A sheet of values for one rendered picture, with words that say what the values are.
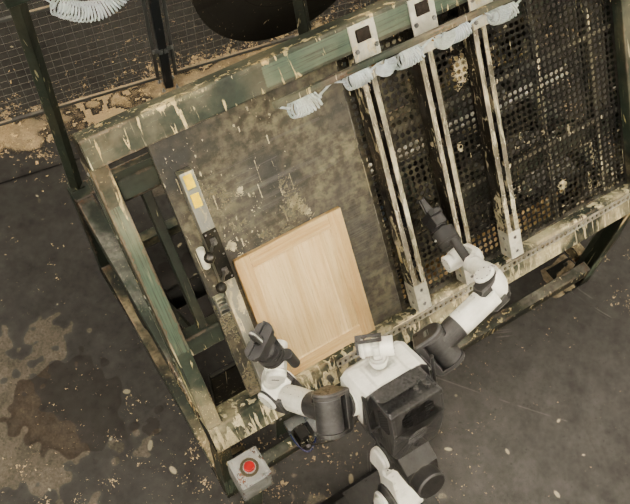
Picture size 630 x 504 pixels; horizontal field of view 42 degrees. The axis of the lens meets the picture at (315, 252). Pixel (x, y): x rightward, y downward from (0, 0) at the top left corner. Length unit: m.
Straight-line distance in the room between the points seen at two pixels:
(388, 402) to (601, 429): 1.88
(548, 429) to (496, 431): 0.26
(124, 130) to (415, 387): 1.19
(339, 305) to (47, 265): 1.94
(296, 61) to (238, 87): 0.21
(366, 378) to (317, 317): 0.49
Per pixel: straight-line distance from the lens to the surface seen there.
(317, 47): 2.71
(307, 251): 3.00
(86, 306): 4.43
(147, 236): 4.36
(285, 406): 2.85
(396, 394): 2.66
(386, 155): 3.00
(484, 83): 3.15
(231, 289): 2.89
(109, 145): 2.53
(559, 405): 4.32
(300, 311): 3.08
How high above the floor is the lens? 3.87
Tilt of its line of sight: 60 degrees down
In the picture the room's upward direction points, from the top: 4 degrees clockwise
